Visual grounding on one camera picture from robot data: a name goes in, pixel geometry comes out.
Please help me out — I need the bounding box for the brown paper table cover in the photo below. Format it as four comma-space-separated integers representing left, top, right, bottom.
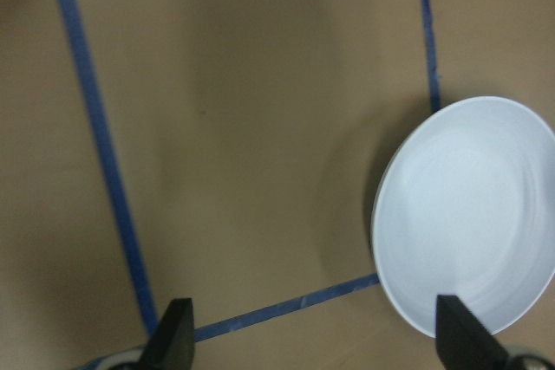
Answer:
1, 0, 554, 369

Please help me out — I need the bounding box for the blue plate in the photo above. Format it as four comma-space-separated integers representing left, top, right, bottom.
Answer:
371, 96, 554, 337

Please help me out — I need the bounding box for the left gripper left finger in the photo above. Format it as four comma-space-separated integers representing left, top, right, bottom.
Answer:
138, 298, 195, 370

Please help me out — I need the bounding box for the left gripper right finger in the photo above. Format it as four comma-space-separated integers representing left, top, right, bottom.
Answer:
435, 295, 520, 370

